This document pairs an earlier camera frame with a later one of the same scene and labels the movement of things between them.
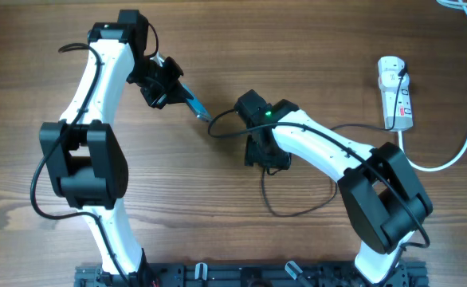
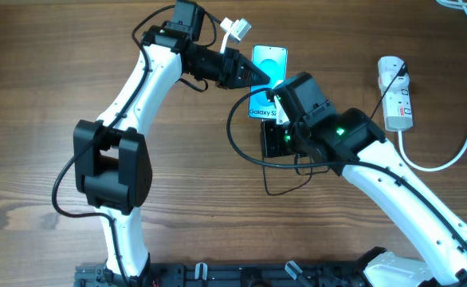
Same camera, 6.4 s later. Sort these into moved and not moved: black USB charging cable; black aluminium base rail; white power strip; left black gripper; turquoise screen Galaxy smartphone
Moved: left black gripper; black USB charging cable; turquoise screen Galaxy smartphone
Not moved: white power strip; black aluminium base rail
